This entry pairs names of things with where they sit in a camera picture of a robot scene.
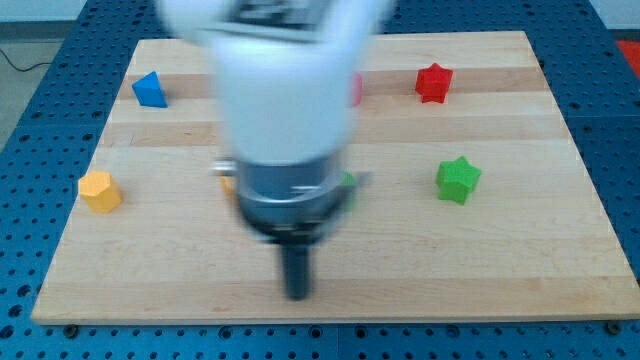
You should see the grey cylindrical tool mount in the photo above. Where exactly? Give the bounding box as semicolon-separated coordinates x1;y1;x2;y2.
211;153;371;245

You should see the blue triangle block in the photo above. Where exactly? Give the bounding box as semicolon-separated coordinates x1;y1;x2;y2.
132;71;168;108

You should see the wooden board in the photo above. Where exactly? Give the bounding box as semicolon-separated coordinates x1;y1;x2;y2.
32;31;639;325

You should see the yellow hexagon block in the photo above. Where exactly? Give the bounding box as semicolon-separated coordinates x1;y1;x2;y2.
78;170;124;213

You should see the black cable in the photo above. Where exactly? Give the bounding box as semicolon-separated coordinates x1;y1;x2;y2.
0;48;53;73

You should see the red star block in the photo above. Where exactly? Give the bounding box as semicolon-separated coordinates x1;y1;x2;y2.
415;63;454;104

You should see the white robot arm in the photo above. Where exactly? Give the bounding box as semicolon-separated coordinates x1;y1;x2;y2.
156;0;391;300

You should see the yellow heart block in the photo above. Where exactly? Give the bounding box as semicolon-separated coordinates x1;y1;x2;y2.
219;176;236;197

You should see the black pusher rod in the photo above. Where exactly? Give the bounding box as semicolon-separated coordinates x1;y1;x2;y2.
281;245;312;301

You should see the green star block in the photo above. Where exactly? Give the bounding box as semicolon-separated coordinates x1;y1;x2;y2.
436;156;482;205

